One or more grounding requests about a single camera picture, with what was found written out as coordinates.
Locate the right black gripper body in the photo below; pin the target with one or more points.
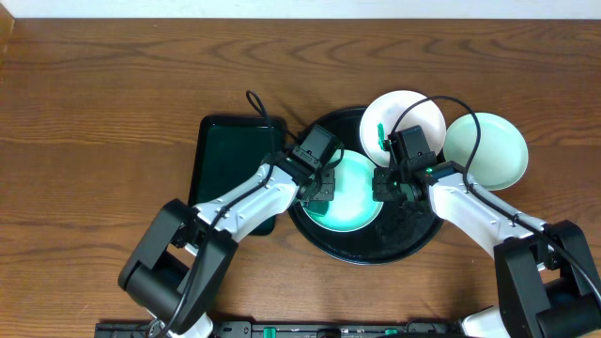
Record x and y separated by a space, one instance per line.
387 185

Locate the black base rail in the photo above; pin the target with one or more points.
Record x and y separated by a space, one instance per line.
245 329

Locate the black rectangular tray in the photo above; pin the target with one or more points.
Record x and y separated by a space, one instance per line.
229 150

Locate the mint plate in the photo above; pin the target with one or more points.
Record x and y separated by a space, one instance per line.
502 156
353 206

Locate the white plate top right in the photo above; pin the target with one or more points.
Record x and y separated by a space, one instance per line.
379 120

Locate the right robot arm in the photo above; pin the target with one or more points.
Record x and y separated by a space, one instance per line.
547 282

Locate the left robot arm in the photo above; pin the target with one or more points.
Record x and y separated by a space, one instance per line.
177 268

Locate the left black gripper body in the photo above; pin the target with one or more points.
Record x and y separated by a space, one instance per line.
323 189

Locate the black round tray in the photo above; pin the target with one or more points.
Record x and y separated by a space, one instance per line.
399 230

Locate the green sponge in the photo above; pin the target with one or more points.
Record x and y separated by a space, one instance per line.
316 208

